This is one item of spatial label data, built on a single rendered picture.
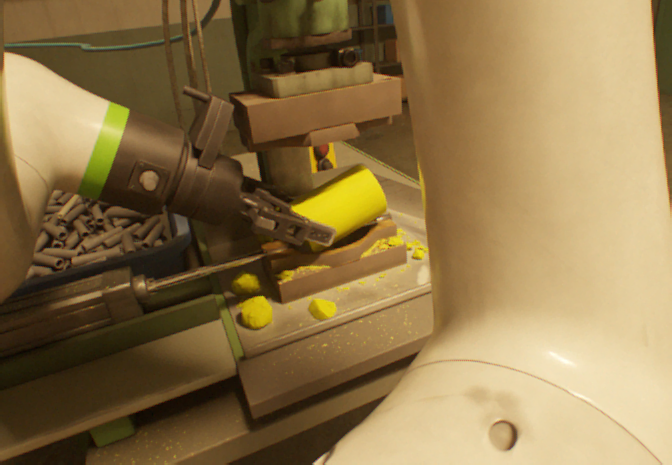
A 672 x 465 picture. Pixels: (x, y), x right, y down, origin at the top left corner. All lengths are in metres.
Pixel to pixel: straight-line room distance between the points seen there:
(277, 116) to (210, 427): 0.30
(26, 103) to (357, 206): 0.32
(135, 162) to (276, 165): 0.26
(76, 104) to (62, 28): 5.26
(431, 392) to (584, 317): 0.07
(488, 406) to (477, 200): 0.08
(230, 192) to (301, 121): 0.10
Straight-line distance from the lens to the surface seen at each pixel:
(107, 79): 5.69
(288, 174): 0.65
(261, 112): 0.43
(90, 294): 0.51
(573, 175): 0.18
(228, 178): 0.46
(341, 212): 0.51
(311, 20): 0.44
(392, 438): 0.17
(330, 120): 0.46
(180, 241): 0.61
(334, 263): 0.52
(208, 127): 0.44
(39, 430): 0.49
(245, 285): 0.54
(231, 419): 0.48
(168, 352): 0.50
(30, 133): 0.41
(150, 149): 0.43
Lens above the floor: 1.30
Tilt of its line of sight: 25 degrees down
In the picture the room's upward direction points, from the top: 6 degrees counter-clockwise
